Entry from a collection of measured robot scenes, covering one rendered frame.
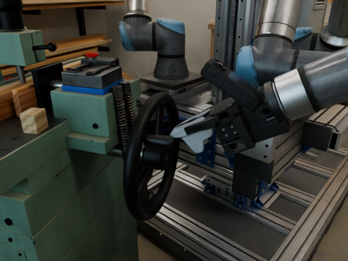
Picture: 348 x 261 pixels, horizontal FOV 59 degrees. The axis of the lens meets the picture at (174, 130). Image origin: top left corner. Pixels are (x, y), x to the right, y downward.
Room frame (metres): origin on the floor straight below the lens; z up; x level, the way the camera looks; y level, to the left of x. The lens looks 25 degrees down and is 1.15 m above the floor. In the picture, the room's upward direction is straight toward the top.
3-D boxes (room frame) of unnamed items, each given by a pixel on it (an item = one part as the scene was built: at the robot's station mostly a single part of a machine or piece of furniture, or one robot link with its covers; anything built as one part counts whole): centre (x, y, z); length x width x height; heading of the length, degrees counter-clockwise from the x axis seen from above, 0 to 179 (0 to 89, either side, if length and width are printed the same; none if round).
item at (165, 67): (1.30, 0.01, 0.87); 0.15 x 0.15 x 0.10
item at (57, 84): (0.69, 0.26, 0.95); 0.09 x 0.07 x 0.09; 161
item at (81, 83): (0.67, 0.17, 0.99); 0.13 x 0.11 x 0.06; 161
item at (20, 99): (0.70, 0.31, 0.92); 0.17 x 0.02 x 0.05; 161
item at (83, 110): (0.66, 0.18, 0.91); 0.15 x 0.14 x 0.09; 161
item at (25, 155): (0.69, 0.26, 0.87); 0.61 x 0.30 x 0.06; 161
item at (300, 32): (0.97, -0.37, 0.98); 0.13 x 0.12 x 0.14; 64
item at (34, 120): (0.55, 0.27, 0.92); 0.04 x 0.03 x 0.04; 168
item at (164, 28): (1.30, 0.02, 0.98); 0.13 x 0.12 x 0.14; 90
